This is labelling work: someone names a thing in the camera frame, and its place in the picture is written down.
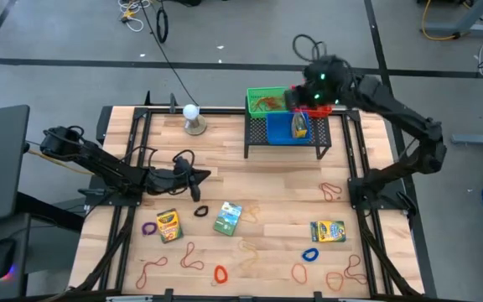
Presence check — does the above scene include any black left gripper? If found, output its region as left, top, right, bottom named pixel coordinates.
left=168, top=161, right=211, bottom=202

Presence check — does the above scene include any red orange coil wristband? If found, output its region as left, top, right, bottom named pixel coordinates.
left=213, top=265, right=229, bottom=284

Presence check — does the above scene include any white cable bundle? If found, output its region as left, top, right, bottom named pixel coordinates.
left=117, top=0, right=153, bottom=34

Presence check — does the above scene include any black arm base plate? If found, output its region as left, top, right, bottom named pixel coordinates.
left=347, top=175, right=417, bottom=211
left=77, top=174, right=146, bottom=207

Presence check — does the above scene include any blue plastic basket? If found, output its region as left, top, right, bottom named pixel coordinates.
left=265, top=112, right=313, bottom=147

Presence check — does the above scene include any red plastic basket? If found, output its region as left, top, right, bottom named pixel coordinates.
left=290, top=85, right=334, bottom=119

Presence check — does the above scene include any yellow blue crayon box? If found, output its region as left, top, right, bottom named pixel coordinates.
left=309, top=220, right=347, bottom=243

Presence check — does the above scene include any green plastic basket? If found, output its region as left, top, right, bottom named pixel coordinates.
left=246, top=86, right=289, bottom=119

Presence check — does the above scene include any white bulb brass lamp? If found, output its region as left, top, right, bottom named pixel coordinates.
left=181, top=103, right=208, bottom=137

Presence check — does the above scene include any grey desk leg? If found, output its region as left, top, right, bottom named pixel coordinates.
left=423, top=0, right=483, bottom=39

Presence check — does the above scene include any black computer mouse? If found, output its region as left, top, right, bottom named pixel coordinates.
left=0, top=237, right=17, bottom=280

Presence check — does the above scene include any blue coil wristband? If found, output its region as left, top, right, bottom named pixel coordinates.
left=301, top=247, right=320, bottom=263

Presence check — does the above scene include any black desk frame bar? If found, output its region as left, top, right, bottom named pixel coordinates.
left=14, top=190, right=86, bottom=234

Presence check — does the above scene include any yellow orange crayon box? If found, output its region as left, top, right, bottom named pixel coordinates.
left=155, top=208, right=184, bottom=244

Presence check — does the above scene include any yellow rubber band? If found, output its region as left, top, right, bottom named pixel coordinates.
left=237, top=238, right=262, bottom=272
left=240, top=205, right=260, bottom=225

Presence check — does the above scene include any yellow floor cable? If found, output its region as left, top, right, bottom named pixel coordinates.
left=420, top=0, right=460, bottom=42

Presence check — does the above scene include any orange rubber band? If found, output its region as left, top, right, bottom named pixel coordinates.
left=325, top=272, right=345, bottom=293
left=290, top=263, right=309, bottom=285

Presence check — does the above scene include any grey desk foot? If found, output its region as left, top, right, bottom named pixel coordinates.
left=450, top=133, right=483, bottom=148

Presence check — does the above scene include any red rubber band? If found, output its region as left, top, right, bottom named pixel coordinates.
left=319, top=181, right=343, bottom=203
left=179, top=241, right=205, bottom=271
left=343, top=254, right=368, bottom=285
left=252, top=96, right=285, bottom=112
left=135, top=256, right=169, bottom=290

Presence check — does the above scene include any black cable loop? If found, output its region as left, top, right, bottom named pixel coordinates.
left=155, top=6, right=170, bottom=44

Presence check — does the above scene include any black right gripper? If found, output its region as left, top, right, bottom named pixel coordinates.
left=285, top=54, right=354, bottom=109

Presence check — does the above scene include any black lamp cable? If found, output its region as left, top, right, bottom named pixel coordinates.
left=139, top=0, right=200, bottom=107

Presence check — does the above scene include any green blue crayon box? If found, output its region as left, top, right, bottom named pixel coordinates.
left=290, top=112, right=310, bottom=140
left=212, top=200, right=243, bottom=237

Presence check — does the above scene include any yellow braided cable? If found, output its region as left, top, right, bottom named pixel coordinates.
left=26, top=148, right=96, bottom=176

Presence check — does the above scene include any black perforated metal shelf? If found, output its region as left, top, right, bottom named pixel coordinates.
left=244, top=111, right=334, bottom=160

